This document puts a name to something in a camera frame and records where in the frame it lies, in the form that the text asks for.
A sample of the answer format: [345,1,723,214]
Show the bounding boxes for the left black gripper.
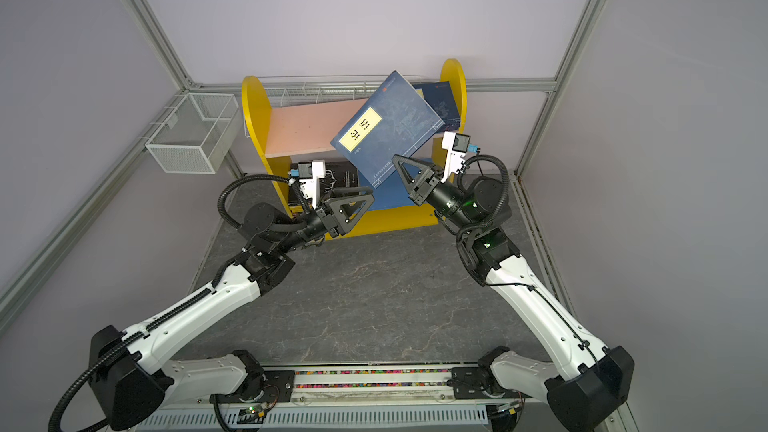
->
[275,185,374,254]

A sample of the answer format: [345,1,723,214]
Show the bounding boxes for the black yellow title book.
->
[320,160,359,199]

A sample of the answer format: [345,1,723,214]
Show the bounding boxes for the navy book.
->
[331,71,445,188]
[413,82,461,132]

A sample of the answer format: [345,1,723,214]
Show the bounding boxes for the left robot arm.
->
[47,174,374,431]

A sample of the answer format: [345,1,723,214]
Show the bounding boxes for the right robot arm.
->
[392,155,635,431]

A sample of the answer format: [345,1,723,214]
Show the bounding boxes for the yellow bookshelf pink blue shelves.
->
[241,76,438,236]

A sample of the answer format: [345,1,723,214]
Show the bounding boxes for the white mesh box basket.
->
[146,92,242,175]

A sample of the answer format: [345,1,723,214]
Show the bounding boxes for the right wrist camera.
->
[441,131,480,182]

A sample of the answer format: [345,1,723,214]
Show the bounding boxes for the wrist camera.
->
[290,160,326,208]
[441,131,480,182]

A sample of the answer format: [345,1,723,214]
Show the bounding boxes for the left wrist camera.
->
[290,160,326,208]

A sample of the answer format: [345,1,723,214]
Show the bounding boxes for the white wire rack basket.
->
[242,74,425,139]

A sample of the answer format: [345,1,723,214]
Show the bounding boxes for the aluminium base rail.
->
[116,361,625,410]

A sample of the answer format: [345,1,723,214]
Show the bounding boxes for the white vented cable duct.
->
[135,404,490,431]

